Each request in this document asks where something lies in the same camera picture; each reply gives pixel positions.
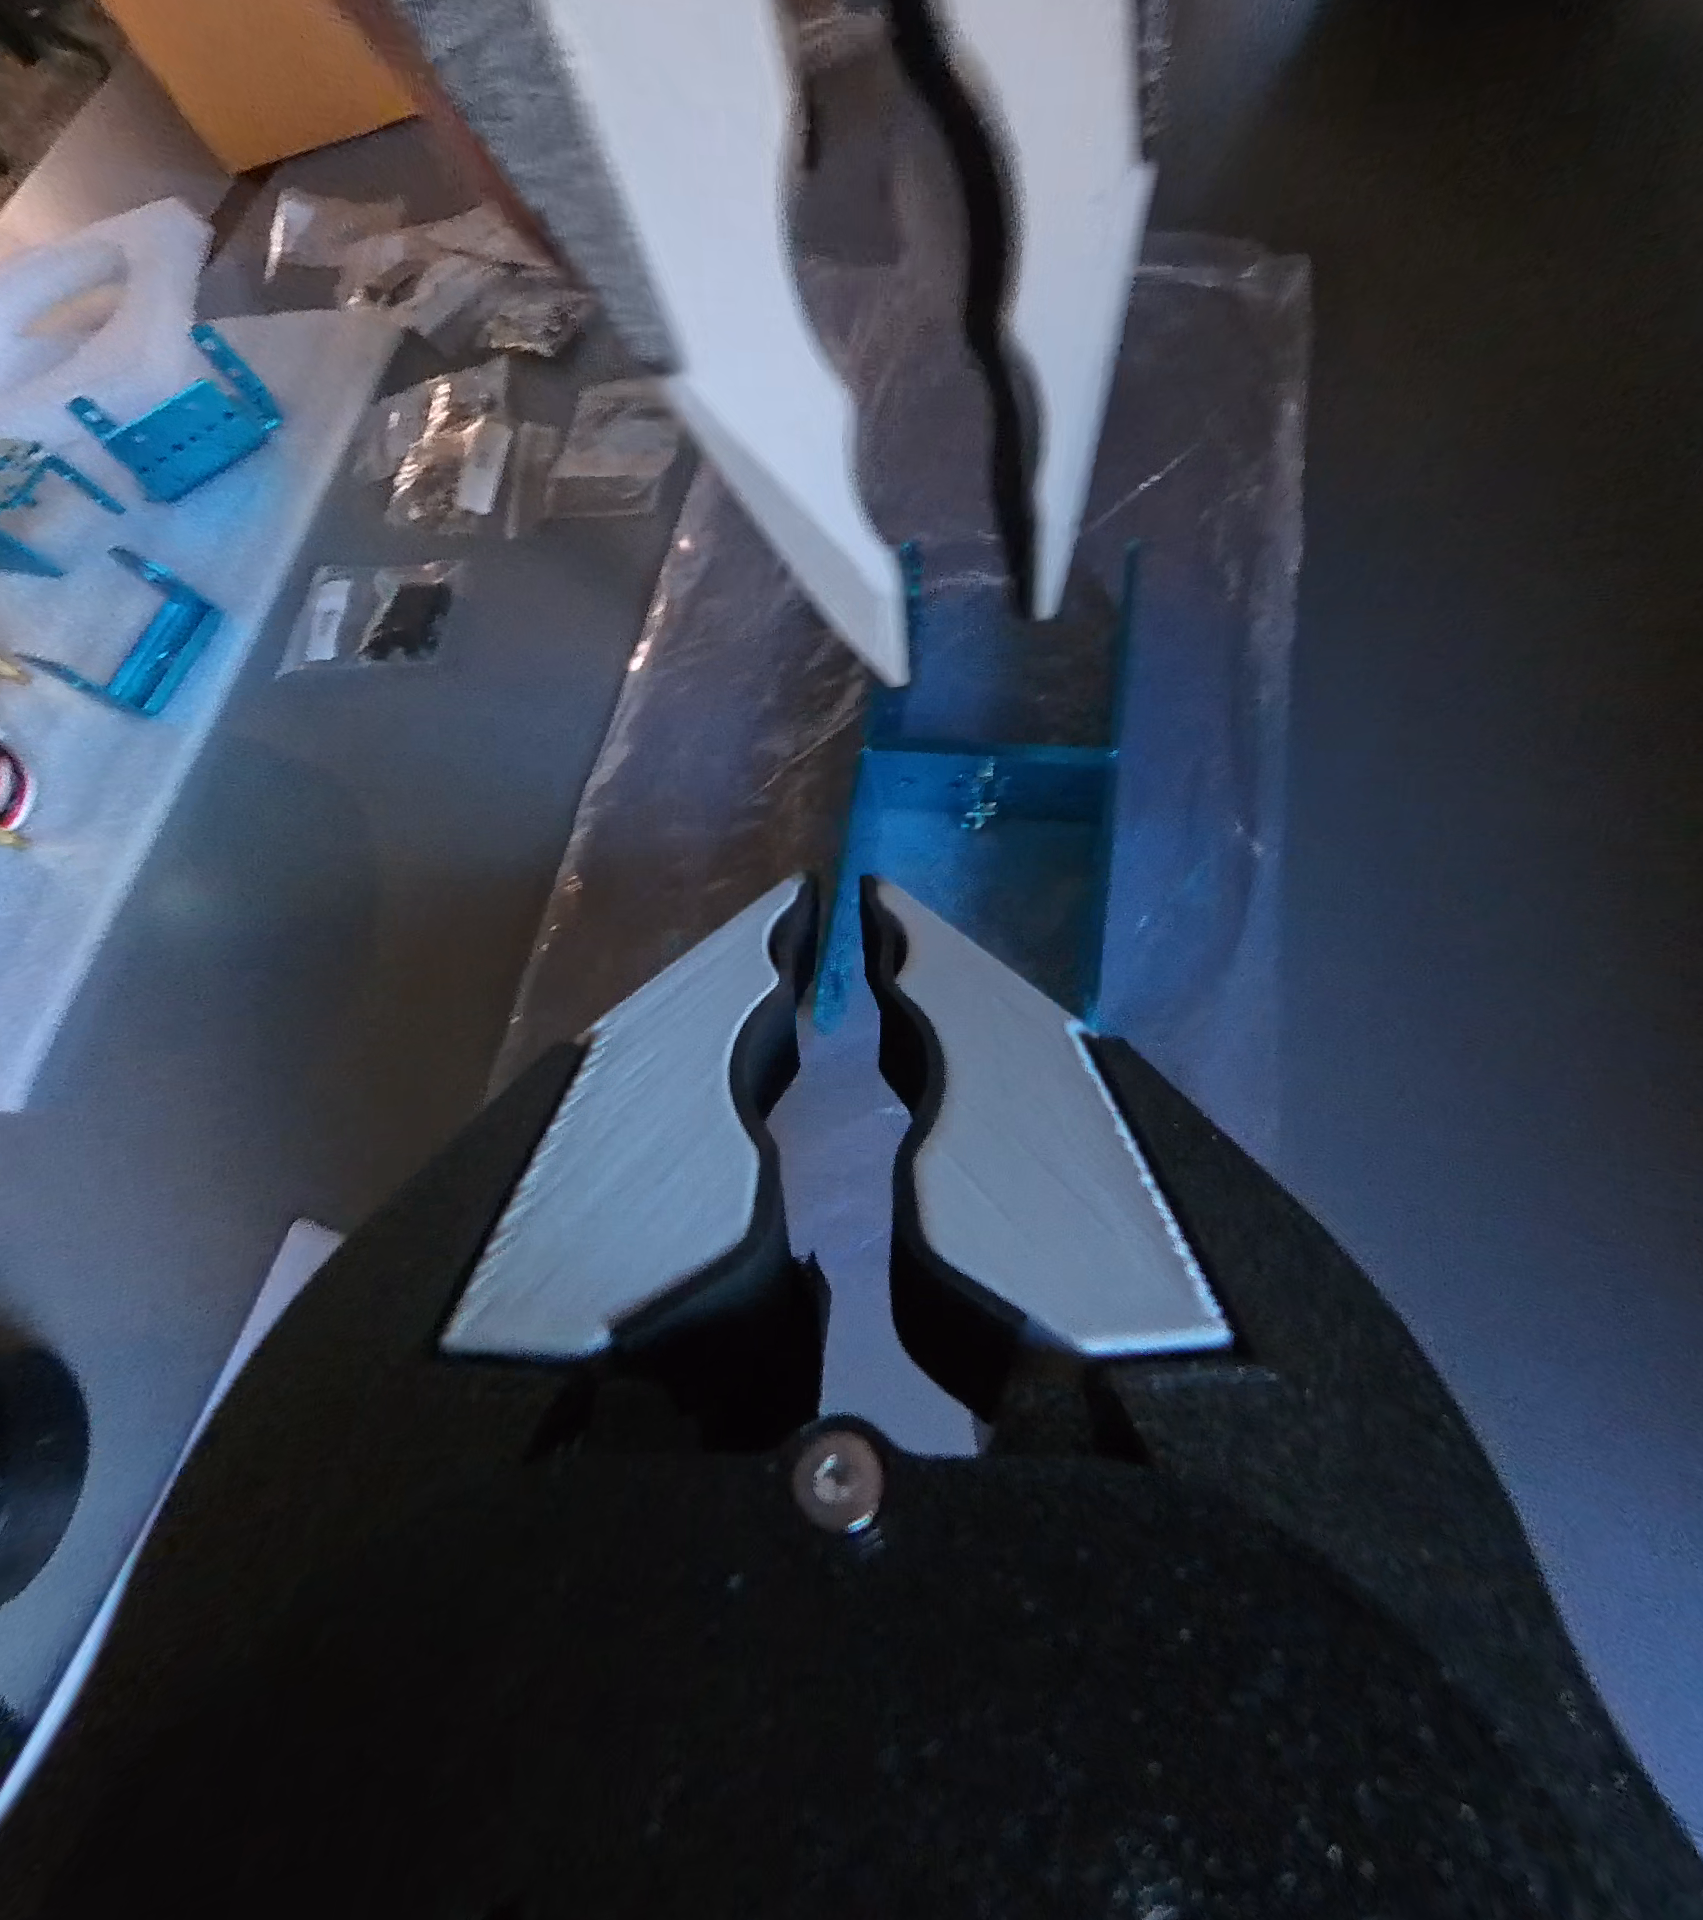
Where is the small blue U bracket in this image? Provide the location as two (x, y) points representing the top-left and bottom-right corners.
(19, 546), (222, 717)

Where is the pile of small hardware packets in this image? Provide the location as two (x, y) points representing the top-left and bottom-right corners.
(252, 181), (689, 682)

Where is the blue perforated bracket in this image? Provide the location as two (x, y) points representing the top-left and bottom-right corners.
(68, 320), (285, 505)

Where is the clear plastic bag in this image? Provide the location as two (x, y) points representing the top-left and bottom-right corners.
(492, 232), (1311, 1200)

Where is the white foam sheet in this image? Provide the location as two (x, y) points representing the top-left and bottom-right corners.
(0, 193), (411, 1110)

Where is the grey desk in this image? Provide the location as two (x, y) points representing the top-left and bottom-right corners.
(0, 0), (1703, 1920)

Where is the white instruction booklet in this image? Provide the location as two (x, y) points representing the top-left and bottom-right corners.
(0, 1217), (342, 1891)

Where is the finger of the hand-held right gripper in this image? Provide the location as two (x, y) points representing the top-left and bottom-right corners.
(894, 0), (1160, 624)
(551, 0), (916, 682)

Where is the open cardboard box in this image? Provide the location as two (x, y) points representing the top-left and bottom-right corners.
(103, 0), (426, 173)

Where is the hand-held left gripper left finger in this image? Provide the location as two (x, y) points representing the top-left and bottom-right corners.
(438, 874), (820, 1362)

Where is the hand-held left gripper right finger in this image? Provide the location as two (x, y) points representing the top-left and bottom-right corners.
(861, 874), (1235, 1362)

